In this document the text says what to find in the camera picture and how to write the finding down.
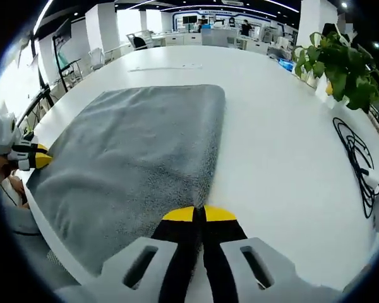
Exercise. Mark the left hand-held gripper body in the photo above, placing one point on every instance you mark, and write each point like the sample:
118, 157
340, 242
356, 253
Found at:
4, 132

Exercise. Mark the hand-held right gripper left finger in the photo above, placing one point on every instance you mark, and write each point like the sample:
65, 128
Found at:
164, 262

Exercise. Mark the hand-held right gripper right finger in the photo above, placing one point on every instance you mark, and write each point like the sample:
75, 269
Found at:
227, 262

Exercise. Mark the grey towel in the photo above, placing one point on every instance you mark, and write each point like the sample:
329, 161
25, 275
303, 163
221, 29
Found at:
129, 151

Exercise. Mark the person's left hand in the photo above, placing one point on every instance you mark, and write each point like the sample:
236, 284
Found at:
1, 165

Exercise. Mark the black tripod stand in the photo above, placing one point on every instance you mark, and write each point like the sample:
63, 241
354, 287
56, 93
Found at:
62, 79

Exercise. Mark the white office chair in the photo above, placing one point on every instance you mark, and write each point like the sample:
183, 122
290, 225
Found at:
96, 57

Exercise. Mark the white table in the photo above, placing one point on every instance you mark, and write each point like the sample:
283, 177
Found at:
271, 142

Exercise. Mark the black office chair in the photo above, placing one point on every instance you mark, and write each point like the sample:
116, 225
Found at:
139, 42

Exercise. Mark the blue packet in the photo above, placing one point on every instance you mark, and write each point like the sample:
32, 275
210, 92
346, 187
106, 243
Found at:
286, 65

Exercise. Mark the grey mesh office chair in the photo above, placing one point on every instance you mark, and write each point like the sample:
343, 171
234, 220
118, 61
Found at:
218, 38

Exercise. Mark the green potted plant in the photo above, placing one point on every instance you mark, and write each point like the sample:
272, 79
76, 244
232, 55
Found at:
344, 63

